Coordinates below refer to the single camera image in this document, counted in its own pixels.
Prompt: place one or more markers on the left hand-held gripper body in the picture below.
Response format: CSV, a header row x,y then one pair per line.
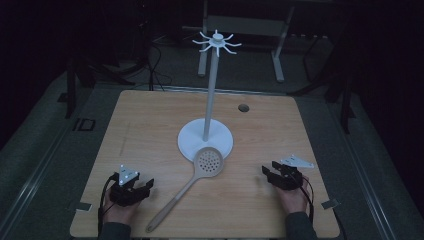
x,y
125,195

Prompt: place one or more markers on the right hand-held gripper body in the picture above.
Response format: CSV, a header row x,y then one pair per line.
x,y
290,179

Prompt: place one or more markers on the person's left hand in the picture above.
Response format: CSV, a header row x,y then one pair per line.
x,y
118,213

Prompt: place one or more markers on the person's right hand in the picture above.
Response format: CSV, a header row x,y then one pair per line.
x,y
295,201

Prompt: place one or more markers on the grey table edge clamp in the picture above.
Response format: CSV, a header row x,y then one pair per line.
x,y
330,204
83,206

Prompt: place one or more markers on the beige slotted spoon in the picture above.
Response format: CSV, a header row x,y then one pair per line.
x,y
209,163

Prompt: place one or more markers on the white hook stand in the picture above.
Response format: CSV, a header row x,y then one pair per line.
x,y
208,135

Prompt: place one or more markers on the black floor outlet box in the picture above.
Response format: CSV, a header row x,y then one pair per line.
x,y
85,124

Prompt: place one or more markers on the black tripod stand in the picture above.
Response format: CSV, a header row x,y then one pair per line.
x,y
345,100
70,90

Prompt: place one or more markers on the white desk frame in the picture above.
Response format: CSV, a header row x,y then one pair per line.
x,y
246,26

